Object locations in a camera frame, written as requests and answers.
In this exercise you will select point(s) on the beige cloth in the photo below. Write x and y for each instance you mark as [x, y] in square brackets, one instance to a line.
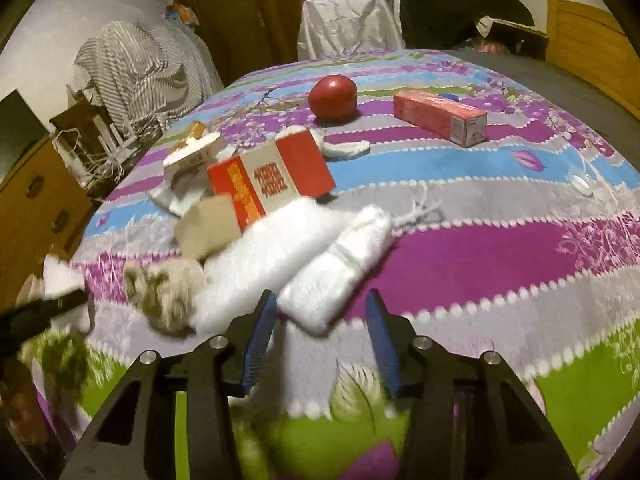
[165, 290]

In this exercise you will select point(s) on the white paper sheet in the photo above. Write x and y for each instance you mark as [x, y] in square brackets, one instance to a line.
[172, 200]

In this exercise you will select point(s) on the wooden headboard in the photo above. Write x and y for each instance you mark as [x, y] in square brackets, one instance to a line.
[580, 35]

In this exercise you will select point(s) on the black cloth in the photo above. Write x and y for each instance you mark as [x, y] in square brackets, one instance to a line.
[450, 10]

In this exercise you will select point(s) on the dark brown open carton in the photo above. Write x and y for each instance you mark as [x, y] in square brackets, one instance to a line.
[75, 120]

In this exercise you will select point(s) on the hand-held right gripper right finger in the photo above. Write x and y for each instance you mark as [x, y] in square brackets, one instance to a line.
[382, 340]

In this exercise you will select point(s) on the wooden dresser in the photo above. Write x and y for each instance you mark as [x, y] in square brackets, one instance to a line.
[35, 210]

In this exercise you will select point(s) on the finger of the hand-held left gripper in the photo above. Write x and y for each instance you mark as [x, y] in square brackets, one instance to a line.
[35, 317]

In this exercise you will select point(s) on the red and white box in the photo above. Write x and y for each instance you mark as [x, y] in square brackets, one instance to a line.
[270, 185]

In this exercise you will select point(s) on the wooden cube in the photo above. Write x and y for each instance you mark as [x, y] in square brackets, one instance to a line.
[210, 230]

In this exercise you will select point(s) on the striped floral printed blanket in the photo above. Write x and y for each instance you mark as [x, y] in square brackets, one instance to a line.
[475, 260]

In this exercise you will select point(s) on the red ball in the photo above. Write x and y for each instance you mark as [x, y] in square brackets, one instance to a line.
[332, 97]

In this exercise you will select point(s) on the black monitor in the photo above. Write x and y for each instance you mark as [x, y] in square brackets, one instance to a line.
[20, 135]

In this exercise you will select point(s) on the small white oval device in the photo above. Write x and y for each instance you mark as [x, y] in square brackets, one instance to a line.
[581, 185]

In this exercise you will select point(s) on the yellow plastic toy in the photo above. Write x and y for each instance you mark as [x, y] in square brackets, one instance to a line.
[196, 131]

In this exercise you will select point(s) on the grey striped cloth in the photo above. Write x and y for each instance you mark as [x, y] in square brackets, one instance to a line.
[130, 70]

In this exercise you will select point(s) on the dark wooden wardrobe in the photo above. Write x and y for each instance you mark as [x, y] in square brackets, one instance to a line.
[240, 10]

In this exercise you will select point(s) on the small white open box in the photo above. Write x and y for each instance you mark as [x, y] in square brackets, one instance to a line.
[192, 157]

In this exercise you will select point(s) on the white plastic-wrapped roll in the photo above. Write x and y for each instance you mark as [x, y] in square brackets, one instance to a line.
[330, 270]

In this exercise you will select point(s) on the dark thin thread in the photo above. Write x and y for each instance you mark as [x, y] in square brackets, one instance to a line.
[270, 96]

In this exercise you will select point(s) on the orange plastic bag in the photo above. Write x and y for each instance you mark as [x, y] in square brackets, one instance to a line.
[181, 14]

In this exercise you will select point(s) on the red shiny bag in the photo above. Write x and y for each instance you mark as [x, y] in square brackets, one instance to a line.
[490, 45]

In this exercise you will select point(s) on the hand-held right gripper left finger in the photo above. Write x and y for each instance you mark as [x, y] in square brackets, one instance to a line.
[257, 340]

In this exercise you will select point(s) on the long red carton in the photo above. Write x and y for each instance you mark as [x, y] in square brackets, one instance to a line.
[430, 112]

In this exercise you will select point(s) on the dark grey bed sheet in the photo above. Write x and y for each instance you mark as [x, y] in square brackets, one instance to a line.
[575, 95]

